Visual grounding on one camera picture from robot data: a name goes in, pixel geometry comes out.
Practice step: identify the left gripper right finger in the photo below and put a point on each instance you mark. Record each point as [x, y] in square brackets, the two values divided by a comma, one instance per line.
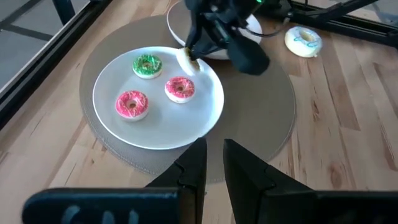
[264, 199]

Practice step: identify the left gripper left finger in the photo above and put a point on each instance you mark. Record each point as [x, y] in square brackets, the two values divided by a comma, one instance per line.
[189, 193]

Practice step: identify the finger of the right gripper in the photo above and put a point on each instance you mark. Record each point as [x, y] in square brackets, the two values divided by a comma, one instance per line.
[211, 49]
[193, 34]

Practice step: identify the yellow iced donut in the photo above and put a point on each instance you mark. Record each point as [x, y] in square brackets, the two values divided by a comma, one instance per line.
[187, 64]

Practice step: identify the pink iced donut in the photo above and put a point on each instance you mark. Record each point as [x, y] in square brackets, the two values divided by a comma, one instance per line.
[180, 89]
[132, 105]

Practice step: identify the green iced donut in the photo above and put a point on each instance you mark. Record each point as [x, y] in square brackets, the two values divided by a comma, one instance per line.
[147, 66]

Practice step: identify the white round plate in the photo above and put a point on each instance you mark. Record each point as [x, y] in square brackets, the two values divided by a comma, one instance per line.
[168, 124]
[178, 28]

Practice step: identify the round grey woven placemat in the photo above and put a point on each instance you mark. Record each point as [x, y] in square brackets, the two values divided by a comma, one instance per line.
[255, 109]

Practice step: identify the white donut blue drizzle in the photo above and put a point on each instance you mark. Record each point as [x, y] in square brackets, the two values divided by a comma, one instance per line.
[295, 43]

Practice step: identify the black base frame rail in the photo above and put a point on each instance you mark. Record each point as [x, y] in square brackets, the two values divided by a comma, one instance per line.
[342, 20]

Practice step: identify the black frame post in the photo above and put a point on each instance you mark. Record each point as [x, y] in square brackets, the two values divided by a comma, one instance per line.
[63, 11]

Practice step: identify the black table edge rail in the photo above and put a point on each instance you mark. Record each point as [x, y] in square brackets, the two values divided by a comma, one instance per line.
[46, 62]

